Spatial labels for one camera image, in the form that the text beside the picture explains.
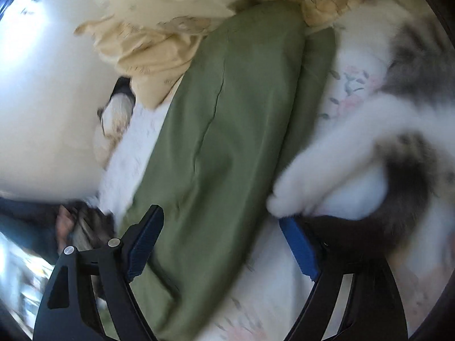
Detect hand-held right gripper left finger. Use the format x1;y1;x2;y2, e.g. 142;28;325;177
33;204;166;341

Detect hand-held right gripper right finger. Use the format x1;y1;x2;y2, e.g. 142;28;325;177
279;215;408;341

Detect green pants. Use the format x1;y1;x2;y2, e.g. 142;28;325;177
119;0;337;341

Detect person's left hand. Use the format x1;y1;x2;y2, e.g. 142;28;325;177
56;205;76;253

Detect white grey fluffy blanket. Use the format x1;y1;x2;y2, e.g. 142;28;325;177
96;0;449;292

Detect white floral bedsheet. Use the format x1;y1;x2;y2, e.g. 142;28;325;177
210;55;441;341

